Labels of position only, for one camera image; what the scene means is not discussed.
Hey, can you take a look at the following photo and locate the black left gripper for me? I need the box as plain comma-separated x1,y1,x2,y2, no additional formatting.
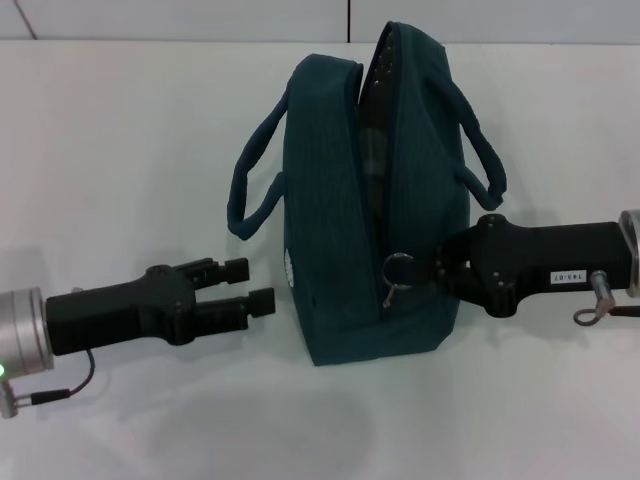
43,256,277,358

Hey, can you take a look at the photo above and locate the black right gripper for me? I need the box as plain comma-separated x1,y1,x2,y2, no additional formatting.
383,213,634,320

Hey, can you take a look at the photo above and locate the dark teal lunch bag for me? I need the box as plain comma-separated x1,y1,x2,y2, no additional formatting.
227,20,509,370

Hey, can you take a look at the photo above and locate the left arm silver cable plug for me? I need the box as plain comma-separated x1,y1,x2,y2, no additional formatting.
0,348,97,420

